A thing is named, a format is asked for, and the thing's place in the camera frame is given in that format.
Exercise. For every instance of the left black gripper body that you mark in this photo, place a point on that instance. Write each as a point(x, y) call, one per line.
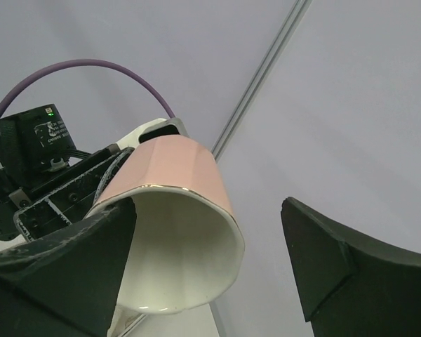
point(58, 201)

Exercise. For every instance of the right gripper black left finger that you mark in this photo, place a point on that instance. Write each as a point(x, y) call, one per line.
point(67, 283)

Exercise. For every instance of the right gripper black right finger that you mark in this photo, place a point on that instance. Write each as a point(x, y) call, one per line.
point(350, 284)

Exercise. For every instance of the light pink mug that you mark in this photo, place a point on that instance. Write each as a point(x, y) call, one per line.
point(186, 247)

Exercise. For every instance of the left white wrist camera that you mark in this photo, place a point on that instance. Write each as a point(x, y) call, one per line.
point(152, 129)

